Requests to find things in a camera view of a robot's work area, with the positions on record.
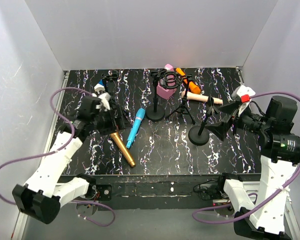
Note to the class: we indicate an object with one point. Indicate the pink microphone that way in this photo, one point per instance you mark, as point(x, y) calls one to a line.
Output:
point(164, 92)

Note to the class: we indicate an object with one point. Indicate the right round base stand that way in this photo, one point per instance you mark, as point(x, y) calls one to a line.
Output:
point(198, 135)

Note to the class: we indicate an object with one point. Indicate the round base shock-mount stand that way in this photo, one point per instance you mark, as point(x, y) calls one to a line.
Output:
point(172, 80)

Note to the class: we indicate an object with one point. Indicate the black tripod stand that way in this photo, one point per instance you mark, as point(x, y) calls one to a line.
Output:
point(107, 79)
point(182, 109)

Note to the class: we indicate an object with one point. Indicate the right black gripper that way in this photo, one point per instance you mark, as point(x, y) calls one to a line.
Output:
point(234, 119)

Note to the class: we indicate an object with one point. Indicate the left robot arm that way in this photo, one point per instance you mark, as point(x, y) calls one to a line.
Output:
point(40, 197)

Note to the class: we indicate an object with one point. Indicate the white blue small microphone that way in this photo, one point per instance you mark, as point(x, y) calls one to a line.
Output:
point(100, 87)

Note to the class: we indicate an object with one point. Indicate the gold microphone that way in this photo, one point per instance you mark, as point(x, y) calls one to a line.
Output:
point(125, 152)

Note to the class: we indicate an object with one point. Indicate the beige microphone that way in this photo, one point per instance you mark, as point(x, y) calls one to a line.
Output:
point(202, 98)

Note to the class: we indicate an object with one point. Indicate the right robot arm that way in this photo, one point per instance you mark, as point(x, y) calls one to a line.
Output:
point(280, 156)

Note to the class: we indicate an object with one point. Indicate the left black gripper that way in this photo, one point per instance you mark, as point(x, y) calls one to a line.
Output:
point(115, 117)

